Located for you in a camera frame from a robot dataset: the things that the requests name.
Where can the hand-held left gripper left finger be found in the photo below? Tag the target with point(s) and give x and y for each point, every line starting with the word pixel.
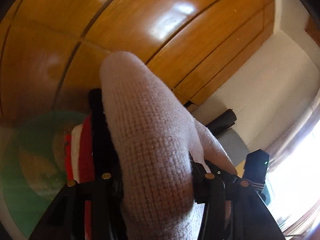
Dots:
pixel 100 192

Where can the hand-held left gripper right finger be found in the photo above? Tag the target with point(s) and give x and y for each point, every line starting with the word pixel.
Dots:
pixel 215 190

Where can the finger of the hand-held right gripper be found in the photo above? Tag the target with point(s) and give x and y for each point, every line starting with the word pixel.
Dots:
pixel 221 172

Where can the pink knit sweater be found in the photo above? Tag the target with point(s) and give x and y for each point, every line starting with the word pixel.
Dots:
pixel 150 142

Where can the grey yellow blue armchair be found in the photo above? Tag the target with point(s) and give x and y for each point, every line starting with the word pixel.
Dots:
pixel 232 145

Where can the red striped garment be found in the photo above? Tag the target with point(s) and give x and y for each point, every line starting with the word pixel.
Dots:
pixel 82 150

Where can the window behind armchair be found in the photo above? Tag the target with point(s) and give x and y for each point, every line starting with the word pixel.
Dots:
pixel 300 180

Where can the pink patterned curtain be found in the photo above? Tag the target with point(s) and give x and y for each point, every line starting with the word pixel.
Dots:
pixel 295 135

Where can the wooden wardrobe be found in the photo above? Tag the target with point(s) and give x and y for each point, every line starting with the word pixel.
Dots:
pixel 175 55

